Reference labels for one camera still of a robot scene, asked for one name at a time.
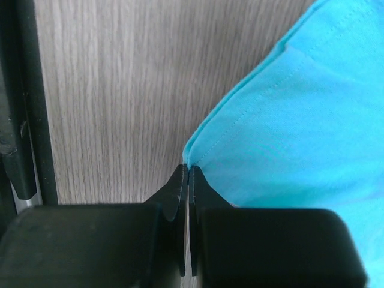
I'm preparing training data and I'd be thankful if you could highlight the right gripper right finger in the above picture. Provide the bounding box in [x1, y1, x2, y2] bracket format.
[188, 166, 368, 287]

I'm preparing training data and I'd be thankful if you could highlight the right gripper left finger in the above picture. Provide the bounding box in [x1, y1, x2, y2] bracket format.
[1, 165, 188, 287]

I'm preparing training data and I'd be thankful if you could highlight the turquoise t shirt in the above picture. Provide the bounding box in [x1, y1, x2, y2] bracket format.
[182, 1, 383, 287]

